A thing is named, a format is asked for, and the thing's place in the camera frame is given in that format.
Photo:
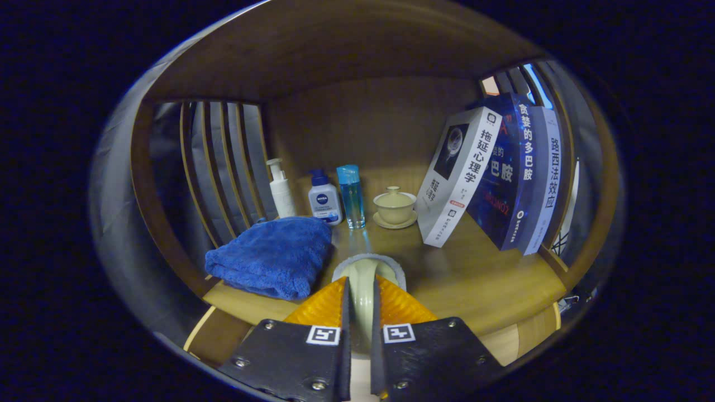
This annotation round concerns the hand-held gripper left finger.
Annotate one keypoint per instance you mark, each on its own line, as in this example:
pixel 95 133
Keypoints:
pixel 344 357

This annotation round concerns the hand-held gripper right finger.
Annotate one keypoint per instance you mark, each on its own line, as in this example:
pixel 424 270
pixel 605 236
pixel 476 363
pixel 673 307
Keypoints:
pixel 377 363

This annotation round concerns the cream cleaning brush white pad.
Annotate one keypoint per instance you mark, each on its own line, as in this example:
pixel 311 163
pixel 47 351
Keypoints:
pixel 362 290

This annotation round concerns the wooden countertop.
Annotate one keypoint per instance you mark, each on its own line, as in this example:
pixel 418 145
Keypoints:
pixel 475 279

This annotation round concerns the wooden cabinet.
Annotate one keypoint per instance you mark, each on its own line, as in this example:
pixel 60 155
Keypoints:
pixel 363 44

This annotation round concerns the folded blue towel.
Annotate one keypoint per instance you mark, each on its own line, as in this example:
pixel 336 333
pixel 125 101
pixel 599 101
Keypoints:
pixel 268 257

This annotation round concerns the beige lidded tea cup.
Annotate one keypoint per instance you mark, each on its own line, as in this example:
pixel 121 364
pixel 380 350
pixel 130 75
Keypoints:
pixel 394 209

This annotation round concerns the white bottle with blue cap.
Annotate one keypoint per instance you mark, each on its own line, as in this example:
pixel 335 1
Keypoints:
pixel 325 204

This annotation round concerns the clear blue bottle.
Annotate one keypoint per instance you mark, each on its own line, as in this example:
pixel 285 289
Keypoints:
pixel 352 201

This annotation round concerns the white pump bottle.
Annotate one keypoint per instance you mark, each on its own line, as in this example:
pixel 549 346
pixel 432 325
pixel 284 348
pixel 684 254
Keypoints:
pixel 282 198

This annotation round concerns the white book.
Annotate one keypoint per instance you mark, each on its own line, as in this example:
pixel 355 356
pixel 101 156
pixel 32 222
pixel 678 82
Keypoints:
pixel 452 184

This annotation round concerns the dark blue book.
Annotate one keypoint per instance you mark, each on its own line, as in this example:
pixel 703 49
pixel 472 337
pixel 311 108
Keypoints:
pixel 505 206

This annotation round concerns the pale grey-blue book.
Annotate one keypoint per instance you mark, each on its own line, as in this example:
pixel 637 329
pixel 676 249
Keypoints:
pixel 544 190

